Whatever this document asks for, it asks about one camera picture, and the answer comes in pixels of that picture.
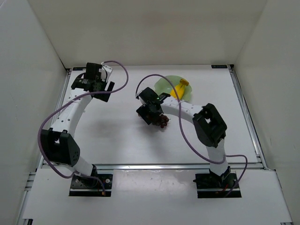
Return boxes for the dark red fake grapes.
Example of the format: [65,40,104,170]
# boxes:
[151,114,170,128]

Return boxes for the yellow fake banana bunch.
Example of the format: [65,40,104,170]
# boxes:
[170,79,189,100]

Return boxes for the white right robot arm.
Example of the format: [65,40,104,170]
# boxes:
[136,87,231,185]

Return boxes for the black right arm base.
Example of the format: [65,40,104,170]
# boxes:
[193,173,242,199]

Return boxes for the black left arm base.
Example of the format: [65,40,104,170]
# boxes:
[69,173,113,197]

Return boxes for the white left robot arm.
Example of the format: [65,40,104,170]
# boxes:
[40,63,114,176]

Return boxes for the green scalloped fruit bowl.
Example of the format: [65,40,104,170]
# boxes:
[154,75,192,102]

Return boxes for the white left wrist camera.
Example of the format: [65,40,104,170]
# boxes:
[101,62,113,77]

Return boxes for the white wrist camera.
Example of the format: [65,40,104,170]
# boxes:
[135,92,144,105]
[101,62,113,77]

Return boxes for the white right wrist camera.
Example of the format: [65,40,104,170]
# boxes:
[135,92,144,105]

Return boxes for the right aluminium side rail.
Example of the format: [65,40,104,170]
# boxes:
[228,64,293,223]

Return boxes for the aluminium side rail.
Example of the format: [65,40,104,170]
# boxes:
[228,64,293,223]
[16,67,72,225]

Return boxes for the front aluminium rail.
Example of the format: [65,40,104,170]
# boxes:
[38,162,264,170]

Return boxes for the left aluminium side rail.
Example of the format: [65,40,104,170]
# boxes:
[16,67,72,225]

